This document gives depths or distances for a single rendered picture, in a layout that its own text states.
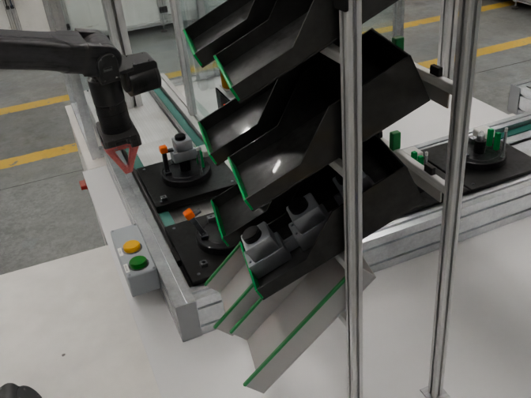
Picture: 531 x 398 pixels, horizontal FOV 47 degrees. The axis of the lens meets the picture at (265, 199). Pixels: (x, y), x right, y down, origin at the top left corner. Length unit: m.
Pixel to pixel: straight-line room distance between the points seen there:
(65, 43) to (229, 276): 0.54
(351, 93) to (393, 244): 0.76
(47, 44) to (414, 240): 0.92
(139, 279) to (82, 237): 1.98
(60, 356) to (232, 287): 0.42
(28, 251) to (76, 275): 1.78
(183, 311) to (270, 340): 0.27
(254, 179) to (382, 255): 0.65
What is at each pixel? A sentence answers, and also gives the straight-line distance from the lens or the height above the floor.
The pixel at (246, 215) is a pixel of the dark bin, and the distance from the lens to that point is 1.07.
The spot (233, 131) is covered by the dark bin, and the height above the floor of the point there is 1.37.
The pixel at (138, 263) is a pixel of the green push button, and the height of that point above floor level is 0.97.
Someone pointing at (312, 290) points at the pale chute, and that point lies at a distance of 1.05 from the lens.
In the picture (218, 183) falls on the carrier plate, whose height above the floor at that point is 0.97.
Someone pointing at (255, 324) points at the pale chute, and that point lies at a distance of 1.12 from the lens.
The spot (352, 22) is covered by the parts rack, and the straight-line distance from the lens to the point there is 0.72.
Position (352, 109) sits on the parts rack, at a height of 1.49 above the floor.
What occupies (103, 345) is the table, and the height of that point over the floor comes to 0.86.
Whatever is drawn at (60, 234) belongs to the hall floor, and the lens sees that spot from 3.45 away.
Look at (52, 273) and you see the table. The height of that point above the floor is 0.86.
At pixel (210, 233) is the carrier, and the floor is 0.99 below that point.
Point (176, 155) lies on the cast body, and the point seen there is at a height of 1.05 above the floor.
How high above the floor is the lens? 1.80
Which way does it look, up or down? 32 degrees down
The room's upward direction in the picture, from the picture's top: 6 degrees counter-clockwise
